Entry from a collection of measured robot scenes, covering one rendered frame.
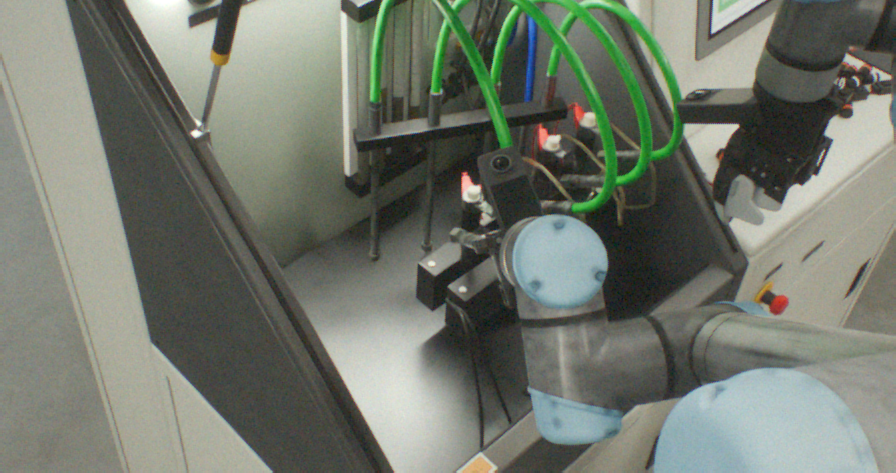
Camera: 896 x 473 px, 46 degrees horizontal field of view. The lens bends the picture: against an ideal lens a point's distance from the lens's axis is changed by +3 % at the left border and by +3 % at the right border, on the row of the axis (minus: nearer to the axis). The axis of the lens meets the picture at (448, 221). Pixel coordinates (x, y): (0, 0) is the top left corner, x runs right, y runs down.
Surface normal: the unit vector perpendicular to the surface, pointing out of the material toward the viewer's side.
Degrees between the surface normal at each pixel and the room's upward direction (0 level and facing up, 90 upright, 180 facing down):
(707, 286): 0
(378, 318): 0
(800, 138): 90
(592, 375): 44
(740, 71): 76
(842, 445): 10
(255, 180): 90
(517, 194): 19
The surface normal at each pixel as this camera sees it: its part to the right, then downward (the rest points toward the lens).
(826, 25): -0.28, 0.67
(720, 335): -0.79, -0.59
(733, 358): -0.94, -0.29
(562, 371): -0.23, 0.04
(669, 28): 0.68, 0.36
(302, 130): 0.69, 0.54
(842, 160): 0.06, -0.70
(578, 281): 0.06, 0.00
